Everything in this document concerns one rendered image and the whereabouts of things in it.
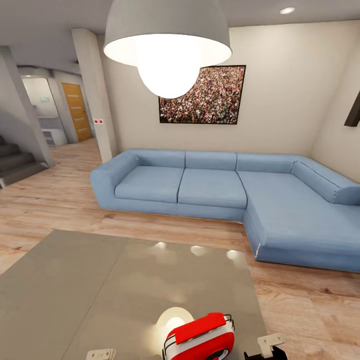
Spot radio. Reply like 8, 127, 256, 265
162, 312, 235, 360

